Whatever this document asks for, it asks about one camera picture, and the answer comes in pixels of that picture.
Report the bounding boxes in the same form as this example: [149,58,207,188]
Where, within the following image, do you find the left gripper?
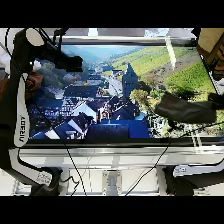
[54,52,85,73]

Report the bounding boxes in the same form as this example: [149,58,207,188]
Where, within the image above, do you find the red-brown garment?
[25,72,45,102]

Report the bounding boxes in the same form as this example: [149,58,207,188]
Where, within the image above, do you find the tan garment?
[196,28,224,54]

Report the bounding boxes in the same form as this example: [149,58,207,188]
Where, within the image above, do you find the silver frame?
[12,34,224,197]

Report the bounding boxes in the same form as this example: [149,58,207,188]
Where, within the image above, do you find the black cable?
[63,144,88,197]
[124,142,172,197]

